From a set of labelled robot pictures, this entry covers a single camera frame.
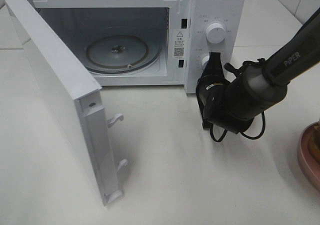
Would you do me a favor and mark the burger with lettuce and tomato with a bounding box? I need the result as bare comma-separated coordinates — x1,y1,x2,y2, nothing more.
308,122,320,163

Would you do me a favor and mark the white timer knob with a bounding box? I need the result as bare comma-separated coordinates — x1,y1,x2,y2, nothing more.
200,55,210,71

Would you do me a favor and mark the white microwave door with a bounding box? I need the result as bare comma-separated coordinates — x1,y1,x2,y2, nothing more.
4,0,128,205

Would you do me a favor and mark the white warning label sticker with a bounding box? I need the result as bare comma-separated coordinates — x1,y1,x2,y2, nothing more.
172,29,186,59

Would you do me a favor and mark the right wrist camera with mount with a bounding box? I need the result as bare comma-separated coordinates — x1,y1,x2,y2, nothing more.
197,97,212,130

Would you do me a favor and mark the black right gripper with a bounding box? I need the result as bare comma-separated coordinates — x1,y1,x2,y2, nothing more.
196,52,230,118

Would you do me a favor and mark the white microwave oven body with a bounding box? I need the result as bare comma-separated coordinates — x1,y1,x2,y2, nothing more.
29,0,244,94

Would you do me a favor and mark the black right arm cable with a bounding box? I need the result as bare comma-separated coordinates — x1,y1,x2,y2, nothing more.
208,57,267,143

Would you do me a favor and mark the pink round plate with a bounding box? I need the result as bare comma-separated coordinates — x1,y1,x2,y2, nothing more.
297,122,320,191

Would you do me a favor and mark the glass microwave turntable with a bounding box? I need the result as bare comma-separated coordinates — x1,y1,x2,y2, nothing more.
83,26,164,75

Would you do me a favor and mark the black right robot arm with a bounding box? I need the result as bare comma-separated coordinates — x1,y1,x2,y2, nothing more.
196,10,320,134

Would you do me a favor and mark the upper white power knob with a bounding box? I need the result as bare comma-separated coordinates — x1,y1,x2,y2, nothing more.
205,20,227,44

